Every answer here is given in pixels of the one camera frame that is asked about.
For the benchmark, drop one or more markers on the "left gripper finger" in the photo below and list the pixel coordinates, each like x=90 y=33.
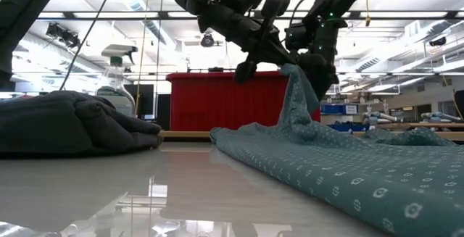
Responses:
x=288 y=62
x=244 y=72

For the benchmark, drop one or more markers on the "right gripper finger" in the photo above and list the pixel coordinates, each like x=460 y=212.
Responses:
x=326 y=74
x=306 y=63

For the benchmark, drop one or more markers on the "green patterned shirt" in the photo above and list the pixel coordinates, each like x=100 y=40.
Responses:
x=362 y=179

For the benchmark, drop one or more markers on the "dark grey shorts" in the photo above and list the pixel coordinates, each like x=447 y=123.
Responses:
x=65 y=124

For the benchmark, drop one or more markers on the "grey background robot arm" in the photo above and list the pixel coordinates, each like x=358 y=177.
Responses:
x=438 y=116
x=380 y=116

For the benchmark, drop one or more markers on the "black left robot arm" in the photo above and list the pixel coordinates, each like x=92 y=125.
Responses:
x=29 y=8

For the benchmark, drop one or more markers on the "blue storage bin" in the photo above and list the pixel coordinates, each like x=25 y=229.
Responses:
x=348 y=127
x=337 y=109

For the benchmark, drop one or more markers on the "red plastic bin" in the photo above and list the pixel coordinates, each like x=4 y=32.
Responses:
x=210 y=99

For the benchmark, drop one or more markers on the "overhead light bar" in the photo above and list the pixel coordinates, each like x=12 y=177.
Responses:
x=398 y=14

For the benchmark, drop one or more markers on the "black monitor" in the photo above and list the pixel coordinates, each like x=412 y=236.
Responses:
x=145 y=99

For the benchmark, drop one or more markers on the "clear spray bottle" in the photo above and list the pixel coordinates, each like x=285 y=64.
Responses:
x=116 y=101

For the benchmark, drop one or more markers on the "black ceiling camera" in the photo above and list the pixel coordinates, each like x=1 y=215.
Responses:
x=438 y=41
x=207 y=40
x=67 y=38

